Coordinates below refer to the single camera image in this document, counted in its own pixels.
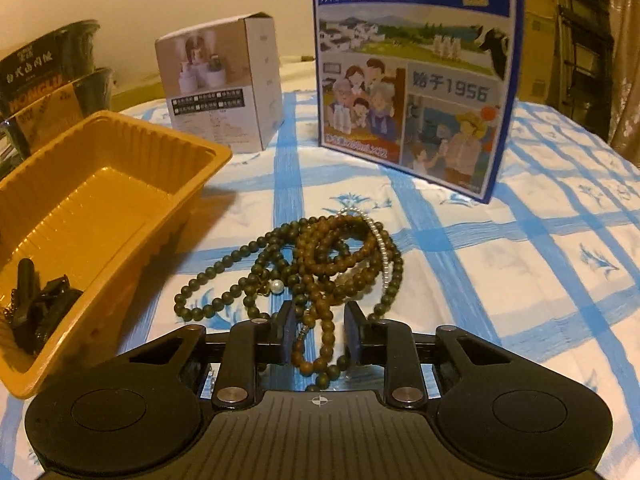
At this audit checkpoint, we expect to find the small white carton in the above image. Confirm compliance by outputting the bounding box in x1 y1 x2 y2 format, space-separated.
154 11 286 153

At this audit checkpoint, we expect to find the golden plastic tray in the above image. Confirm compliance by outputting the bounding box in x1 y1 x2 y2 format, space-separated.
0 110 233 400

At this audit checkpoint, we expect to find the black instant meal bowl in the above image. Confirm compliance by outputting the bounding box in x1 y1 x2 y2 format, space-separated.
0 20 101 106

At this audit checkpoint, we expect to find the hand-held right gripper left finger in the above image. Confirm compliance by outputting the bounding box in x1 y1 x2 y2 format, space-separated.
127 301 300 406

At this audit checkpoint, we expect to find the beige curtain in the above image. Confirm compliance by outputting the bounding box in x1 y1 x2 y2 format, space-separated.
607 0 640 166

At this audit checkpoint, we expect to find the dark metal rack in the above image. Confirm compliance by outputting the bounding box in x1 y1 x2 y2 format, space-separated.
555 0 617 128

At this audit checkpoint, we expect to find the yellowish cardboard box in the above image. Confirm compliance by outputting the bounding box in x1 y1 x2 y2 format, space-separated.
520 0 563 106

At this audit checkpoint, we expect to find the blue checked tablecloth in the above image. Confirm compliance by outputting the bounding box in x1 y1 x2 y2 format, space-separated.
0 90 640 480

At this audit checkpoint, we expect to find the brown bead necklace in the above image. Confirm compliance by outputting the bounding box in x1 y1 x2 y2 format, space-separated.
292 215 396 393

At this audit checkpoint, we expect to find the yellow label instant meal bowl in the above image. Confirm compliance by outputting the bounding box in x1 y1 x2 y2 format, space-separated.
0 66 117 156

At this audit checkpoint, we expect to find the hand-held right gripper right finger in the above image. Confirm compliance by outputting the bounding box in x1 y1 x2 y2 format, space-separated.
344 300 508 406

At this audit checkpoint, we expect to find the dark green bead necklace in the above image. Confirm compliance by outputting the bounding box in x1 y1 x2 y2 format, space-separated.
173 217 405 323

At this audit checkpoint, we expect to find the blue milk carton box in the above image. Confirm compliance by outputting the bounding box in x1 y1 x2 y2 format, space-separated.
310 0 528 205

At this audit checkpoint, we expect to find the black strap wristwatch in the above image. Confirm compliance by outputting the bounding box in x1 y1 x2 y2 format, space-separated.
6 257 40 328

